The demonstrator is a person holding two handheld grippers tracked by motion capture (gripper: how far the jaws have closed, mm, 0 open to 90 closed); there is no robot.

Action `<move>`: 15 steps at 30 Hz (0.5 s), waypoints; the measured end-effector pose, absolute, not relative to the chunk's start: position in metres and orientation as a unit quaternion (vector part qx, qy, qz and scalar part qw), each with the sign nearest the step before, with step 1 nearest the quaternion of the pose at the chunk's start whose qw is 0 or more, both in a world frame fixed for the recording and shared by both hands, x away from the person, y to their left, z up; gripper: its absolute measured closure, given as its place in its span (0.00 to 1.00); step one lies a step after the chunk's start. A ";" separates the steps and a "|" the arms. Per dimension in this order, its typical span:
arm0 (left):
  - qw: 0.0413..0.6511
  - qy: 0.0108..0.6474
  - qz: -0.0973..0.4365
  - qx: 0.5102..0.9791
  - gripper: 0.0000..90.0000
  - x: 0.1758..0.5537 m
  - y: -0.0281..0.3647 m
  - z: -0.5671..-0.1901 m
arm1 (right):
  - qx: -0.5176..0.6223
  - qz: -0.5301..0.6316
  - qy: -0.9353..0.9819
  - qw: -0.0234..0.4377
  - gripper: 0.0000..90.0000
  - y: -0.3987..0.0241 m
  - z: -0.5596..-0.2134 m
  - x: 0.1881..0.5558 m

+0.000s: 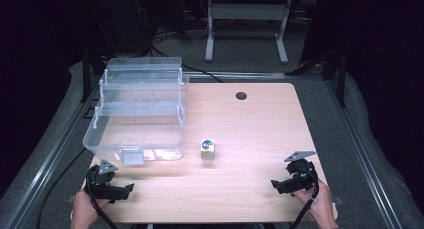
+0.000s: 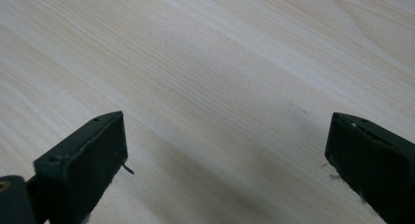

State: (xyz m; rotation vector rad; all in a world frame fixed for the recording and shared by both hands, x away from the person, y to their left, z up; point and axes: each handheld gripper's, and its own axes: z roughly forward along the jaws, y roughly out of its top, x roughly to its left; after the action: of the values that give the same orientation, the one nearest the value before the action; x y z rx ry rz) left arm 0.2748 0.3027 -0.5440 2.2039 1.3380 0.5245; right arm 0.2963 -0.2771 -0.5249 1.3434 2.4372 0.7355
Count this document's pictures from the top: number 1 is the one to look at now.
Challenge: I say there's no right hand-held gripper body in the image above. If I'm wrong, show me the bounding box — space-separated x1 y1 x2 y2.
283 151 319 192

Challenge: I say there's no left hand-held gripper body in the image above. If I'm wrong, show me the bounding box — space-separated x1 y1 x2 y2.
84 159 119 203

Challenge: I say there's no clear plastic tiered storage box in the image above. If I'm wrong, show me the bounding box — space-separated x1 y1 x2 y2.
82 56 190 167

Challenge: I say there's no small white printed cube box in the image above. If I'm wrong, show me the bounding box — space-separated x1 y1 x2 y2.
199 138 216 161

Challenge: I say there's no person's left hand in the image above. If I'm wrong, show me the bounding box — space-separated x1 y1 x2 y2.
70 189 109 229

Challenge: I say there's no person's right hand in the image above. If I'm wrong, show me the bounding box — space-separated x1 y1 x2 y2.
291 178 339 229

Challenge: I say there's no black slanted brace bar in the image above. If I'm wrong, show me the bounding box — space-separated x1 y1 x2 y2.
287 49 338 77

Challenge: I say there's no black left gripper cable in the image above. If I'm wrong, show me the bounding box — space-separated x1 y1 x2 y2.
85 170 118 229

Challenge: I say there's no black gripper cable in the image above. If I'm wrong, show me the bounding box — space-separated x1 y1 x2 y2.
289 168 320 229
85 170 118 229

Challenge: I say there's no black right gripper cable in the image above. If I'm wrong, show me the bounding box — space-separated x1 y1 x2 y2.
289 168 320 229

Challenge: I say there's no black floor cable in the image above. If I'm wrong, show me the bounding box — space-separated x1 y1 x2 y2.
35 148 87 229

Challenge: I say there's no aluminium floor rail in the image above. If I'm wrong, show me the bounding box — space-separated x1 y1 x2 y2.
324 78 404 229
0 85 101 229
186 71 288 80

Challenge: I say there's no black upright post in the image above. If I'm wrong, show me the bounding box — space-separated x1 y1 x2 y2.
335 52 348 108
81 48 92 103

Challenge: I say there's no thin black cable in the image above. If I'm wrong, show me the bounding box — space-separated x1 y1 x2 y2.
150 43 225 84

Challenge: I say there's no white metal table frame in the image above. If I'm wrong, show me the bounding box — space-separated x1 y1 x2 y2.
204 0 293 64

